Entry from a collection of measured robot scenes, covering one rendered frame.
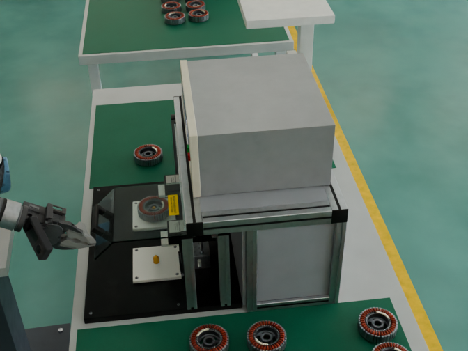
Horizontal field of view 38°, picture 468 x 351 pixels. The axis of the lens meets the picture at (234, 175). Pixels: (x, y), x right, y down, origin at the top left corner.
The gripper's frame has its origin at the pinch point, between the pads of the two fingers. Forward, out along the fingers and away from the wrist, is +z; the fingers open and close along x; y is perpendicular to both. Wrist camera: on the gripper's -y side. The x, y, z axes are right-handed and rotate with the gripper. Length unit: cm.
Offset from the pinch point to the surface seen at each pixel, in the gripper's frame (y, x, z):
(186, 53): 175, 10, 51
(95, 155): 87, 29, 12
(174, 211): 8.8, -12.5, 19.6
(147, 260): 19.7, 17.0, 25.5
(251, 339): -17, 3, 49
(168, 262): 17.7, 13.7, 31.1
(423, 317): 47, 28, 164
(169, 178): 44, 0, 27
